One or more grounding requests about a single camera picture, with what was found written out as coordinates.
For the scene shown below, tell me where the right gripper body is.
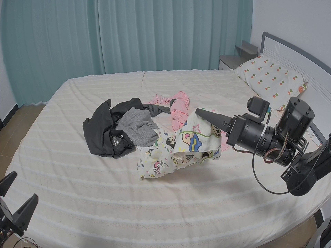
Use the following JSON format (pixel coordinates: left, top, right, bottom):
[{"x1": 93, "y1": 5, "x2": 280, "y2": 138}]
[{"x1": 226, "y1": 114, "x2": 278, "y2": 156}]

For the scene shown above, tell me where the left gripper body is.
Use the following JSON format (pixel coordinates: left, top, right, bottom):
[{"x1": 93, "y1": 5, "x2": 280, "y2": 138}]
[{"x1": 0, "y1": 197, "x2": 22, "y2": 238}]

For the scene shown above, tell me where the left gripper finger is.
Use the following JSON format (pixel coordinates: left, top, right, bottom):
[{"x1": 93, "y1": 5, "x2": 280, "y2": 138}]
[
  {"x1": 12, "y1": 193, "x2": 39, "y2": 237},
  {"x1": 0, "y1": 172, "x2": 18, "y2": 197}
]

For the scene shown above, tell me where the white printed pyjama top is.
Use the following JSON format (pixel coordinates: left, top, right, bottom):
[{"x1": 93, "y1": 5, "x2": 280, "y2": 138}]
[{"x1": 136, "y1": 108, "x2": 228, "y2": 182}]

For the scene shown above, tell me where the bed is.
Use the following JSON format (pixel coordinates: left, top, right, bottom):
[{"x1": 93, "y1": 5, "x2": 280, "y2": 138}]
[{"x1": 9, "y1": 31, "x2": 331, "y2": 248}]

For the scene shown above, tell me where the white printed pillow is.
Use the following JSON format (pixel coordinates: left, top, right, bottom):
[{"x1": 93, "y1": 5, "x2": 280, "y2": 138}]
[{"x1": 234, "y1": 54, "x2": 309, "y2": 110}]

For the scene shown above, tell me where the pink garment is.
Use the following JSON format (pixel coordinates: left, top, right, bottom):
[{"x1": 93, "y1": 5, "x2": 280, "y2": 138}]
[{"x1": 143, "y1": 91, "x2": 190, "y2": 132}]

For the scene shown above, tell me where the grey bedside table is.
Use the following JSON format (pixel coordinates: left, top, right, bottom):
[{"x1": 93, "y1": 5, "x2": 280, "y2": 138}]
[{"x1": 219, "y1": 40, "x2": 259, "y2": 70}]

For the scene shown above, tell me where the black garment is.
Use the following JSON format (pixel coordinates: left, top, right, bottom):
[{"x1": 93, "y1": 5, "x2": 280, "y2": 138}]
[{"x1": 83, "y1": 98, "x2": 171, "y2": 158}]

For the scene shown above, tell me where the grey garment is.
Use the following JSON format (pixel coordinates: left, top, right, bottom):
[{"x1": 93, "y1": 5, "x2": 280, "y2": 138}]
[{"x1": 116, "y1": 107, "x2": 159, "y2": 147}]

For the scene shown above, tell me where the blue-green curtain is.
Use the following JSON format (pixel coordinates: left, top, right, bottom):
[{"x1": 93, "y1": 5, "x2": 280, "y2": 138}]
[{"x1": 0, "y1": 0, "x2": 252, "y2": 106}]

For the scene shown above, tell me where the black cable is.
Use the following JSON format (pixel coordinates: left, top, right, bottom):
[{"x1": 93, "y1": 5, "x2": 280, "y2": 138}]
[
  {"x1": 12, "y1": 237, "x2": 39, "y2": 248},
  {"x1": 252, "y1": 124, "x2": 294, "y2": 194}
]

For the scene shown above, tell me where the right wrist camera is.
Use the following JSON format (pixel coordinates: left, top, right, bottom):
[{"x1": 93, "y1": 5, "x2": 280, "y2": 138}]
[{"x1": 246, "y1": 96, "x2": 271, "y2": 125}]

